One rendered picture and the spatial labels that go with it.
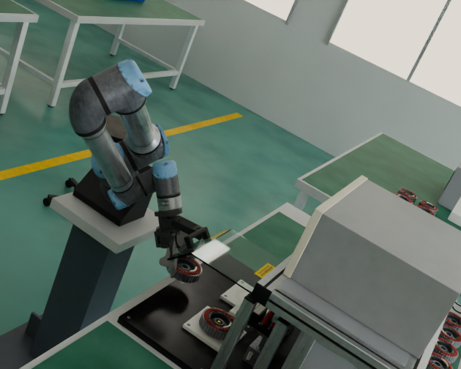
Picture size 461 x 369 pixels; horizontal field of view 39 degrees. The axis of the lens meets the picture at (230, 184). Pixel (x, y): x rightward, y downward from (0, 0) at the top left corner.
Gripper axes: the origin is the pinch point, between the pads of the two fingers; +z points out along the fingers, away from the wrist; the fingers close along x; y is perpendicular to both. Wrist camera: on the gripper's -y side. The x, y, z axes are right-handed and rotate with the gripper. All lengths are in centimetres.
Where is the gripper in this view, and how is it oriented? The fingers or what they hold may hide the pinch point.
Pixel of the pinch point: (184, 270)
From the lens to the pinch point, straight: 210.4
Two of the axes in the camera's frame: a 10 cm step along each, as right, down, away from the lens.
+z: 1.2, 9.8, 1.7
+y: -8.9, 0.3, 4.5
